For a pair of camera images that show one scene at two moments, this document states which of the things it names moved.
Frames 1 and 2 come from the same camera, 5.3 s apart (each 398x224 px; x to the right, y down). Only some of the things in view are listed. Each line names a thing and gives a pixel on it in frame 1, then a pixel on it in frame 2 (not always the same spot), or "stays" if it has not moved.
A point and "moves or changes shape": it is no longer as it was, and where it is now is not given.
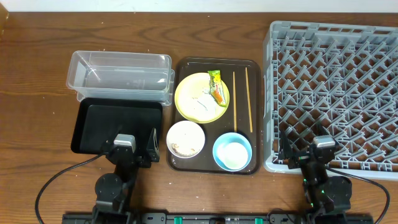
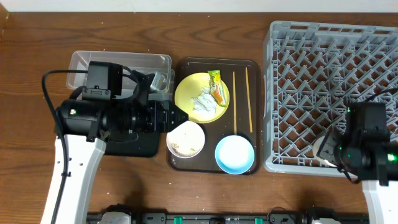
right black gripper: [286, 152] → [346, 169]
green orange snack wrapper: [216, 88] stays
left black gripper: [154, 155] → [165, 121]
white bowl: [185, 139] stays
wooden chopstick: [249, 101] stays
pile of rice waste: [193, 152] stays
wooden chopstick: [235, 117] stays
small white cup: [234, 155] moves or changes shape
